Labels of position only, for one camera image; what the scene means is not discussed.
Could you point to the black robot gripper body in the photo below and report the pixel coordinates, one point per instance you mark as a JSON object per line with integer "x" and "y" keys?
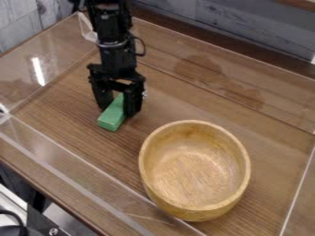
{"x": 116, "y": 70}

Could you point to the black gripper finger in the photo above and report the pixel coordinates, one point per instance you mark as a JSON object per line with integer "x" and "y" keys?
{"x": 102, "y": 95}
{"x": 132, "y": 101}

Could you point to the green rectangular block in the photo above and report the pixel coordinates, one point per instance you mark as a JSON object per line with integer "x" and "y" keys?
{"x": 112, "y": 116}

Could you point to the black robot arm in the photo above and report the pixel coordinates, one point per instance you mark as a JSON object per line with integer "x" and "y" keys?
{"x": 110, "y": 21}

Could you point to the brown wooden bowl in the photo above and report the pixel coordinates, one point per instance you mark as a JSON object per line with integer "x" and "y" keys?
{"x": 194, "y": 169}

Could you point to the clear acrylic tray enclosure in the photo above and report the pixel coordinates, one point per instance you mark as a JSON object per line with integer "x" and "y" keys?
{"x": 202, "y": 77}

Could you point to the black metal bracket with screw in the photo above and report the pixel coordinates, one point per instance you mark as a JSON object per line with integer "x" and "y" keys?
{"x": 40, "y": 226}

